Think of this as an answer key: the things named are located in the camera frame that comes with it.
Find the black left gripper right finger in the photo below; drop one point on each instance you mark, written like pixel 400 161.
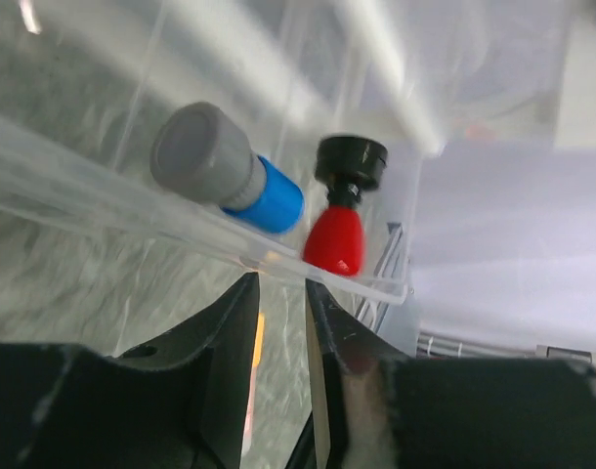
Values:
pixel 375 407

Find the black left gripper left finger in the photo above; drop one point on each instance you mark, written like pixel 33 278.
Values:
pixel 178 400

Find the orange cap pink highlighter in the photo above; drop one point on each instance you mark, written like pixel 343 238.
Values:
pixel 257 353

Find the white plastic drawer unit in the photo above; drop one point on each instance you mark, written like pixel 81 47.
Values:
pixel 92 250

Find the red and black stamp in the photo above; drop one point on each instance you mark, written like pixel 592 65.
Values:
pixel 348 166

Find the blue and grey stamp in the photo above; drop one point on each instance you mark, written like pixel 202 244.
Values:
pixel 201 155

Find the aluminium rail frame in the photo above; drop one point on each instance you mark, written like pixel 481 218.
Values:
pixel 439 346

